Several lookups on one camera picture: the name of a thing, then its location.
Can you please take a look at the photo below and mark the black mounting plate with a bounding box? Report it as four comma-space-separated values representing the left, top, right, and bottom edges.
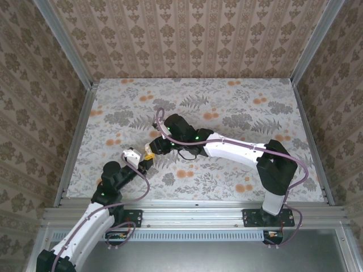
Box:
242, 209, 296, 228
117, 209, 143, 228

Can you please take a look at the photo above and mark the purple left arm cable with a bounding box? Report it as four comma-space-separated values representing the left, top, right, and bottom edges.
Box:
52, 154, 151, 272

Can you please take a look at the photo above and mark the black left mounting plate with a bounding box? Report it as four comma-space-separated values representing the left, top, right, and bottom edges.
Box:
117, 209, 143, 228

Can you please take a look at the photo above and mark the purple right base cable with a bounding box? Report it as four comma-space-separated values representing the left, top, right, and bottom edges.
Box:
263, 203, 304, 250

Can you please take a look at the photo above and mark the thin black cable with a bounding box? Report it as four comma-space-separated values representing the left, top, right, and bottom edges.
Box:
177, 149, 201, 162

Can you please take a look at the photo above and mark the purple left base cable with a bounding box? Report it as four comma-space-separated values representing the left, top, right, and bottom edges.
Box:
102, 221, 136, 250

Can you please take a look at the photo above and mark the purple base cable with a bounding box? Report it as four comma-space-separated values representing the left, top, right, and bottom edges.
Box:
263, 203, 304, 250
102, 221, 136, 250

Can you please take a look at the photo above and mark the aluminium base beam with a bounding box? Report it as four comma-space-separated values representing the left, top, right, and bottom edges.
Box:
39, 198, 351, 231

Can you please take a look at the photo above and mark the aluminium upright post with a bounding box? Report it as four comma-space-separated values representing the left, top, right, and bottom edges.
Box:
33, 0, 94, 87
291, 0, 346, 84

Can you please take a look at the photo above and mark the small black control board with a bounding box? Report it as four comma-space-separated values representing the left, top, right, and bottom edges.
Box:
263, 229, 285, 245
105, 231, 128, 246

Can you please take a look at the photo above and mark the grey slotted cable duct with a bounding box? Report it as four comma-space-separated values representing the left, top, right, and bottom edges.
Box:
50, 229, 266, 242

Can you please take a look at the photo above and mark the aluminium table side rail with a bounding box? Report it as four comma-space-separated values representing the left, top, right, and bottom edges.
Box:
53, 80, 100, 207
291, 80, 336, 206

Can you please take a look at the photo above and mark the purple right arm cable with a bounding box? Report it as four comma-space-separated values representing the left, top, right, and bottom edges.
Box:
155, 107, 310, 205

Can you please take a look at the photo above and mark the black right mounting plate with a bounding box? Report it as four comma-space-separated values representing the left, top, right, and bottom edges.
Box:
242, 209, 296, 228

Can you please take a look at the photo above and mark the grey metal sheet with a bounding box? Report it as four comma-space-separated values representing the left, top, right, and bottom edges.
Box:
22, 229, 358, 272

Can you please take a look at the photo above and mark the floral patterned table covering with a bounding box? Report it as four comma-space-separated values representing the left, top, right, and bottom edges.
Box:
65, 78, 327, 203

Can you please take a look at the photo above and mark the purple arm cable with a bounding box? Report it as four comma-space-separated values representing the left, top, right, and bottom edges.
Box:
52, 154, 151, 272
155, 107, 310, 205

